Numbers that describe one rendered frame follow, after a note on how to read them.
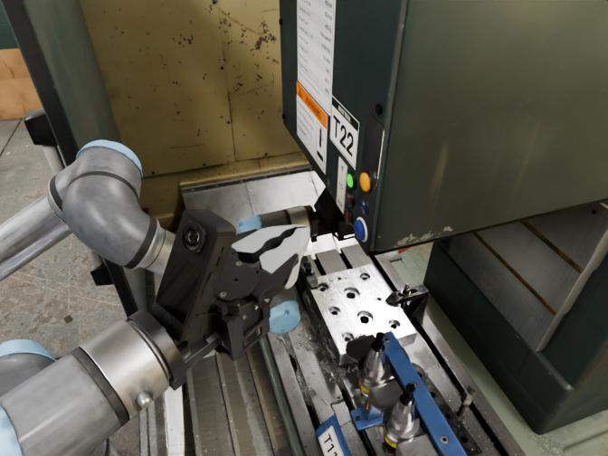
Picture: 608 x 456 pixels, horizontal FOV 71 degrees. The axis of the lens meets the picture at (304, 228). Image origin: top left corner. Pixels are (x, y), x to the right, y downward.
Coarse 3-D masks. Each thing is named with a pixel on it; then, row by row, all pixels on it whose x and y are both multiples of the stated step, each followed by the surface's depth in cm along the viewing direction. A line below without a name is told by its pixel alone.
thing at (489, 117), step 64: (384, 0) 44; (448, 0) 41; (512, 0) 44; (576, 0) 46; (384, 64) 46; (448, 64) 46; (512, 64) 48; (576, 64) 51; (384, 128) 49; (448, 128) 51; (512, 128) 54; (576, 128) 58; (384, 192) 54; (448, 192) 58; (512, 192) 62; (576, 192) 67
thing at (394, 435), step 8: (392, 408) 78; (384, 416) 76; (384, 424) 77; (416, 424) 75; (392, 432) 74; (400, 432) 74; (408, 432) 74; (416, 432) 75; (392, 440) 75; (400, 440) 75
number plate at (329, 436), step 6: (324, 432) 103; (330, 432) 102; (318, 438) 104; (324, 438) 103; (330, 438) 101; (336, 438) 100; (324, 444) 102; (330, 444) 101; (336, 444) 99; (324, 450) 101; (330, 450) 100; (336, 450) 99
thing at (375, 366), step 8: (368, 352) 81; (376, 352) 79; (384, 352) 80; (368, 360) 81; (376, 360) 80; (384, 360) 81; (368, 368) 82; (376, 368) 81; (384, 368) 82; (376, 376) 82
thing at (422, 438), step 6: (426, 432) 75; (414, 438) 74; (420, 438) 74; (426, 438) 74; (396, 444) 74; (402, 444) 74; (408, 444) 74; (414, 444) 74; (420, 444) 74; (426, 444) 74; (432, 444) 74; (396, 450) 73; (402, 450) 73; (408, 450) 73; (414, 450) 73; (420, 450) 73; (426, 450) 73; (432, 450) 73
